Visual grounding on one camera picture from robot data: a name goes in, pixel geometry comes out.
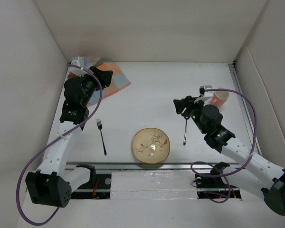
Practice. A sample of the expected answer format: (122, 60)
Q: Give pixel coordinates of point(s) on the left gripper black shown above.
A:
(103, 76)

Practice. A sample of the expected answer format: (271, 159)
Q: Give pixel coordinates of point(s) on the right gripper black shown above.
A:
(187, 102)

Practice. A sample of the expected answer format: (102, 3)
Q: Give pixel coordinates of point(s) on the black metal spoon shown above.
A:
(185, 130)

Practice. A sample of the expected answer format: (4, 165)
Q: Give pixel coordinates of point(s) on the checkered orange blue cloth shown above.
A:
(119, 80)

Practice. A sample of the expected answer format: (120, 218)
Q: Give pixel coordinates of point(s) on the pink cup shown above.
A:
(219, 98)

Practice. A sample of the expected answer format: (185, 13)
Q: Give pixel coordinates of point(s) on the black metal fork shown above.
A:
(99, 125)

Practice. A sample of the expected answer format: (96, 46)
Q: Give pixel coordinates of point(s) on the beige bird pattern plate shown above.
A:
(151, 146)

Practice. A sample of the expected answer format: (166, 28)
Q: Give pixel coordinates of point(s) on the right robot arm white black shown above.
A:
(261, 177)

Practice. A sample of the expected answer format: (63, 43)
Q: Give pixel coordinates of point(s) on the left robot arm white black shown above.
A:
(49, 185)

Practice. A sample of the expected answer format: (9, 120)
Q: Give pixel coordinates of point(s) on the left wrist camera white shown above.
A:
(80, 63)

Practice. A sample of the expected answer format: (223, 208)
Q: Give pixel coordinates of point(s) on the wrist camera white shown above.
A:
(204, 93)
(80, 63)

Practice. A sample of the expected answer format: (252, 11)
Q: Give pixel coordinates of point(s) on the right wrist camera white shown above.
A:
(204, 93)

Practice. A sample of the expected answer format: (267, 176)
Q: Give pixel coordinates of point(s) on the aluminium rail right side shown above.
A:
(244, 105)

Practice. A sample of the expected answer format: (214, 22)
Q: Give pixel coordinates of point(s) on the aluminium rail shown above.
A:
(131, 166)
(244, 105)

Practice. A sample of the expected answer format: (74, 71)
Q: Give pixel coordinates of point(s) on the aluminium rail front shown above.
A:
(131, 166)

